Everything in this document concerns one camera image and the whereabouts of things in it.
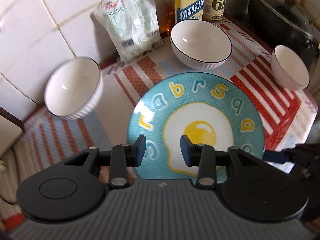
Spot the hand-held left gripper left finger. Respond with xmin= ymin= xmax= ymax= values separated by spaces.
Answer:
xmin=64 ymin=134 xmax=147 ymax=189

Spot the white ribbed bowl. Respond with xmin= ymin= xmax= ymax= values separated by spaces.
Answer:
xmin=170 ymin=20 xmax=233 ymax=70
xmin=271 ymin=45 xmax=310 ymax=91
xmin=44 ymin=57 xmax=104 ymax=120

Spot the striped patchwork table mat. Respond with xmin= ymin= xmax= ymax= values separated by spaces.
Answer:
xmin=0 ymin=15 xmax=320 ymax=230

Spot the blue fried egg print plate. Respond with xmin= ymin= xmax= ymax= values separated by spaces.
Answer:
xmin=127 ymin=72 xmax=266 ymax=180

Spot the black wok with glass lid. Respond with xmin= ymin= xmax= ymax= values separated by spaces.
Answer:
xmin=247 ymin=0 xmax=317 ymax=63

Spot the yellow label cooking wine bottle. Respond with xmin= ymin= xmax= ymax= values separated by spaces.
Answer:
xmin=175 ymin=0 xmax=207 ymax=25

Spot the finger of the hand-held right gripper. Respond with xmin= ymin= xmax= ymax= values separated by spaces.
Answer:
xmin=263 ymin=144 xmax=320 ymax=166

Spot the clear vinegar bottle yellow cap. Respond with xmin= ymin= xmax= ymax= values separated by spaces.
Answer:
xmin=202 ymin=0 xmax=230 ymax=23

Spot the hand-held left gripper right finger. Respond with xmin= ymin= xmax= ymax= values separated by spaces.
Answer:
xmin=180 ymin=134 xmax=263 ymax=188

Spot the white salt bag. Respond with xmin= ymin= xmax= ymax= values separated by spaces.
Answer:
xmin=94 ymin=0 xmax=164 ymax=63

